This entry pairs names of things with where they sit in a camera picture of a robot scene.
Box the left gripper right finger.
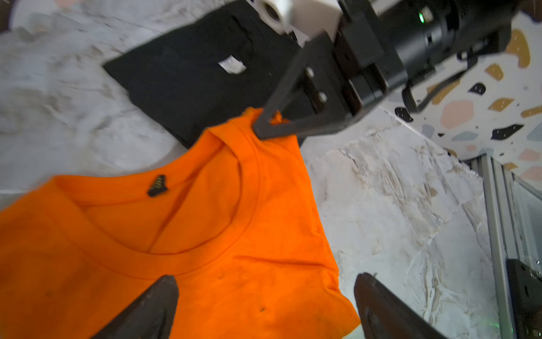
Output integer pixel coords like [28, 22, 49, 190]
[354, 273, 445, 339]

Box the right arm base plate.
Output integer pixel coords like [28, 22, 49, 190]
[506, 258, 541, 338]

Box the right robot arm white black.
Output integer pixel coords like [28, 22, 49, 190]
[253, 1, 522, 140]

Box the black folded t-shirt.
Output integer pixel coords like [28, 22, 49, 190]
[104, 1, 300, 148]

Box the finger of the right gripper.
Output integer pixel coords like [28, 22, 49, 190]
[253, 111, 354, 141]
[263, 44, 322, 119]

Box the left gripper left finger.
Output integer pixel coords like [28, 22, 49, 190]
[93, 275, 179, 338]

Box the orange t-shirt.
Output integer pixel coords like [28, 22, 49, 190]
[1, 109, 360, 338]

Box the aluminium rail frame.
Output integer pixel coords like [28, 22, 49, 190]
[468, 155, 541, 338]

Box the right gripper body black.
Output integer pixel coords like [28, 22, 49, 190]
[296, 1, 428, 123]

